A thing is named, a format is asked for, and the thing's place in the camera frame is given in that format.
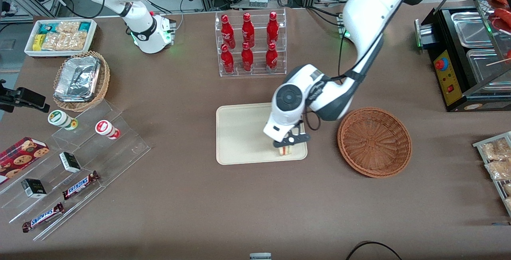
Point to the green lid sunflower cup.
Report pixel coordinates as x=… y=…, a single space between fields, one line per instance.
x=59 y=118

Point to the red lid yogurt cup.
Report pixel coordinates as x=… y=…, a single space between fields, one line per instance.
x=104 y=128

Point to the red cola bottle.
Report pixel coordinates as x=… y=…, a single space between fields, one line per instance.
x=227 y=60
x=247 y=58
x=271 y=57
x=272 y=29
x=248 y=30
x=228 y=32

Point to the Snickers chocolate bar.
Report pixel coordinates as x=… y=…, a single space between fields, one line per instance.
x=81 y=185
x=43 y=217

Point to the triangle sandwich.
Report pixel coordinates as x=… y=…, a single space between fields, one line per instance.
x=286 y=151

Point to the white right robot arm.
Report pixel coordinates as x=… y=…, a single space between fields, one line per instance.
x=139 y=16

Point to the grey metal rack tray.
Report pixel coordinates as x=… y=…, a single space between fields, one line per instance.
x=479 y=145

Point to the steel food pan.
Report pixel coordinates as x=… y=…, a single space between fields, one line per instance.
x=485 y=70
x=471 y=28

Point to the brown wicker basket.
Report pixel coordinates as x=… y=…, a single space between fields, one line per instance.
x=374 y=142

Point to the clear acrylic stepped display stand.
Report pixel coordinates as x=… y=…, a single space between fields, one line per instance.
x=100 y=152

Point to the black food warmer machine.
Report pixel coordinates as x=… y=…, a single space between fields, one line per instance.
x=449 y=84

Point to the yellow snack packet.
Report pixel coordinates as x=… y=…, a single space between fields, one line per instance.
x=38 y=42

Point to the red tartan cookie box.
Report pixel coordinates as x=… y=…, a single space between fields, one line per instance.
x=22 y=154

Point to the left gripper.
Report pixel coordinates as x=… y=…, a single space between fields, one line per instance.
x=300 y=122

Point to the silver foil packet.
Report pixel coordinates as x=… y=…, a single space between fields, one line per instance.
x=72 y=99
x=78 y=76

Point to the cream plastic serving tray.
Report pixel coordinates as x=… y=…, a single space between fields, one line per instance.
x=243 y=136

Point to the small black carton box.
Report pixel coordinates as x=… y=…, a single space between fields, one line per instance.
x=70 y=162
x=34 y=188

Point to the clear bag of pastries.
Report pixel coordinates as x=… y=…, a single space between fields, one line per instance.
x=500 y=170
x=507 y=190
x=497 y=149

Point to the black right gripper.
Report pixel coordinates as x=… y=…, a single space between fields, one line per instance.
x=15 y=97

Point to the teal snack packet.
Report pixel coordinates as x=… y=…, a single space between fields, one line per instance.
x=85 y=26
x=46 y=27

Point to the white plastic snack crate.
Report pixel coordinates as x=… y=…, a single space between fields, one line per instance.
x=28 y=50

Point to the light wicker basket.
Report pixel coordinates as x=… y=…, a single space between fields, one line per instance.
x=102 y=80

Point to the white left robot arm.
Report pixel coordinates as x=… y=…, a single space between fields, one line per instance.
x=367 y=12

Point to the clear acrylic bottle rack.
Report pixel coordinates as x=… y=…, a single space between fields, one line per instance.
x=259 y=58

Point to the clear bag of crackers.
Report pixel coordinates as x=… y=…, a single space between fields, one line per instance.
x=52 y=41
x=68 y=26
x=74 y=41

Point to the wooden skewer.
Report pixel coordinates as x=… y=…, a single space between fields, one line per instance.
x=499 y=62

